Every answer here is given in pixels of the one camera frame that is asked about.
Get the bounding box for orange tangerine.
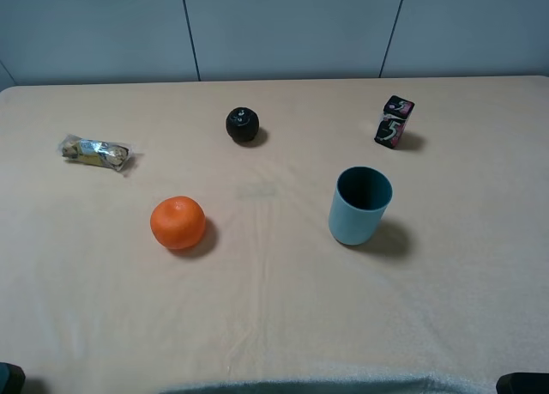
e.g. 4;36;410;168
149;196;207;250

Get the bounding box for black gum box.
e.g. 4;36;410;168
374;95;415;149

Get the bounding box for black object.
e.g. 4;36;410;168
496;373;549;394
0;362;26;394

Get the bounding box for wrapped chocolate candy pack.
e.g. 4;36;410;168
58;135;132;172

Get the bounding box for light blue cup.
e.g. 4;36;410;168
328;167;393;245

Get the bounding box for black object bottom right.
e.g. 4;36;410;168
496;373;549;394

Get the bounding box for beige tablecloth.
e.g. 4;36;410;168
1;76;548;393

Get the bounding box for black object bottom left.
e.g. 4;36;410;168
0;362;26;394

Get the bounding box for black round fruit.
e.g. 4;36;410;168
226;107;260;143

